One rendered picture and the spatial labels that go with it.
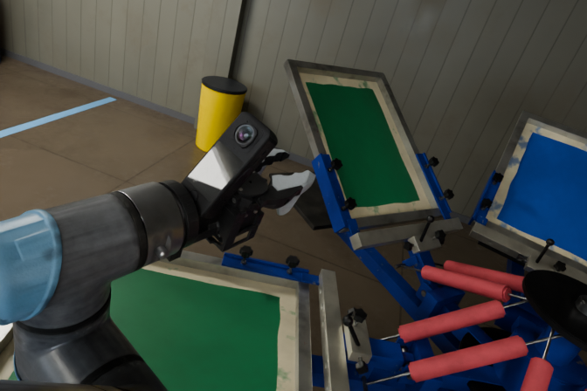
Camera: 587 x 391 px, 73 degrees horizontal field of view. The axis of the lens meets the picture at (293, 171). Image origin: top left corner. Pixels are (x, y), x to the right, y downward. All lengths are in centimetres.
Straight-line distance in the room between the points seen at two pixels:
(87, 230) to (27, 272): 5
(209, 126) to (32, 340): 379
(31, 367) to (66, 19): 534
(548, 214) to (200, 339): 159
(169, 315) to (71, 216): 93
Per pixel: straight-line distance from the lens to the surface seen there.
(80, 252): 34
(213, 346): 120
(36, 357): 41
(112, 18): 522
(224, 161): 40
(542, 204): 215
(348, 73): 195
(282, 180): 48
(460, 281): 141
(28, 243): 34
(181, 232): 38
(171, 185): 40
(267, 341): 124
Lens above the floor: 190
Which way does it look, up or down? 26 degrees down
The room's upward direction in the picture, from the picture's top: 16 degrees clockwise
